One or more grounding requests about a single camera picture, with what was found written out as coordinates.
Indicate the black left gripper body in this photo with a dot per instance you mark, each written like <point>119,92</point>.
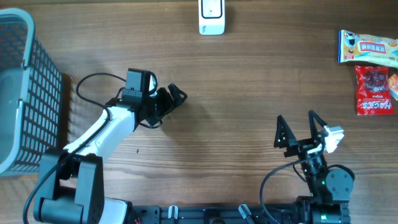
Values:
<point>158,104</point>

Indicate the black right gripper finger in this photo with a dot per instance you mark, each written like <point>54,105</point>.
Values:
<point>314,119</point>
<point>284,136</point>

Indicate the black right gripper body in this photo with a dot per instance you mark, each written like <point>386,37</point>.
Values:
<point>304,145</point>

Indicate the red snack packet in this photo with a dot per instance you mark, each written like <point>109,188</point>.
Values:
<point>372,94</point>

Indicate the cream snack bag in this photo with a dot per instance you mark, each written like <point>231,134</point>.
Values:
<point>353,47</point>

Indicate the orange small box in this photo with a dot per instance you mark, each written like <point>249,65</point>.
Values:
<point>393,86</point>

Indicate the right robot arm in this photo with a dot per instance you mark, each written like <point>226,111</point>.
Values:
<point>330,186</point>

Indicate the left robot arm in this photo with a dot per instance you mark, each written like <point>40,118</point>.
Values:
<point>70,187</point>

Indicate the white barcode scanner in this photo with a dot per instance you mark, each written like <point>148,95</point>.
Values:
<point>211,17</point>

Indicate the grey plastic shopping basket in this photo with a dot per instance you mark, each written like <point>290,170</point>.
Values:
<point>31,96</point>

